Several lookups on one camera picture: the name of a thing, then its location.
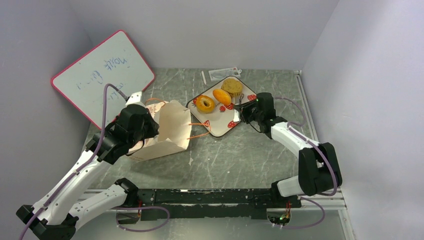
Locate white paper bag orange handles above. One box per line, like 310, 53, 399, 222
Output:
127, 100, 212, 161

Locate yellow fake bread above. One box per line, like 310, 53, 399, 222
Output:
221, 78, 243, 97

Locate orange fake bread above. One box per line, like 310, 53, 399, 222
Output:
212, 88, 232, 106

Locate ring doughnut fake bread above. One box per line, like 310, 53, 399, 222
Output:
195, 95, 215, 114

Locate metal tongs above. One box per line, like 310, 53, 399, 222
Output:
233, 93, 245, 123

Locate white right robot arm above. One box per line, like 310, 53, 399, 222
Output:
234, 92, 343, 207

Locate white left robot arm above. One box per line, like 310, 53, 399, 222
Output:
16, 104, 159, 240

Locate strawberry pattern tray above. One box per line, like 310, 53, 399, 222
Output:
185, 76, 256, 138

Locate clear plastic package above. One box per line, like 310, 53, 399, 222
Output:
208, 67, 242, 82

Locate white pen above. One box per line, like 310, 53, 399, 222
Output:
201, 71, 207, 85

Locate pink framed whiteboard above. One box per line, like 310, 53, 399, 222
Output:
50, 30, 156, 128

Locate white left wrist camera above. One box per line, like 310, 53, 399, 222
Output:
125, 91, 145, 107

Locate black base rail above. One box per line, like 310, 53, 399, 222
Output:
135, 188, 302, 221

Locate aluminium frame rail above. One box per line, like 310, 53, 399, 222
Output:
293, 70, 347, 210

